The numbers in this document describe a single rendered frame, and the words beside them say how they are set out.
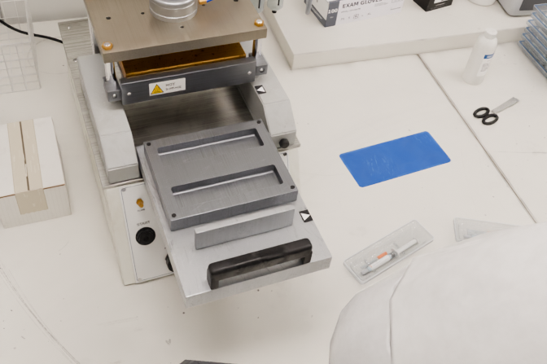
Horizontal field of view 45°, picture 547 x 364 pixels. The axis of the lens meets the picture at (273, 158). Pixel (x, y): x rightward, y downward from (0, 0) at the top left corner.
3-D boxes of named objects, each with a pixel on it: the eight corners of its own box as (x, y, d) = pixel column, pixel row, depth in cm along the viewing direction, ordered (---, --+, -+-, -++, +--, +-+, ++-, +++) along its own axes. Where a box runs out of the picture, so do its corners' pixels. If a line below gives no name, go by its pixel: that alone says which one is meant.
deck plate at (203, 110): (58, 25, 134) (57, 21, 133) (220, 2, 145) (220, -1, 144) (102, 190, 106) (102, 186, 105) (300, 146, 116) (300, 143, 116)
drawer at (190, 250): (137, 162, 109) (133, 129, 103) (260, 136, 116) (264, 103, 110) (185, 312, 91) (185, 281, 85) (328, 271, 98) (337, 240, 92)
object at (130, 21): (81, 13, 121) (72, -51, 112) (239, -8, 131) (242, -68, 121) (107, 98, 106) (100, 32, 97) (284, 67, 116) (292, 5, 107)
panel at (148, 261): (135, 282, 114) (117, 186, 106) (294, 241, 123) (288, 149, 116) (137, 289, 112) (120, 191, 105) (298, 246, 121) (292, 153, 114)
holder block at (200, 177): (143, 152, 106) (142, 141, 104) (260, 129, 112) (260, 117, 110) (171, 231, 96) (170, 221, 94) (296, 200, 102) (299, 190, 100)
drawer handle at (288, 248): (206, 278, 91) (206, 262, 88) (305, 252, 95) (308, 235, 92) (210, 291, 89) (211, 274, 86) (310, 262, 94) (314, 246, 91)
